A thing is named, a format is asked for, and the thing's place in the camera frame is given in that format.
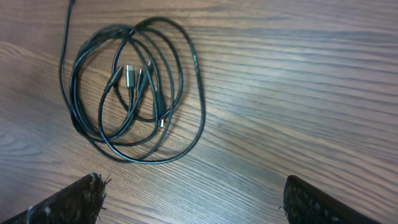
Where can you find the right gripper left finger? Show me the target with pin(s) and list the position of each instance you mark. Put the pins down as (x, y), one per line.
(78, 203)

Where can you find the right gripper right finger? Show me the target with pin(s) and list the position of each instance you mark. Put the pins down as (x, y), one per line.
(303, 203)

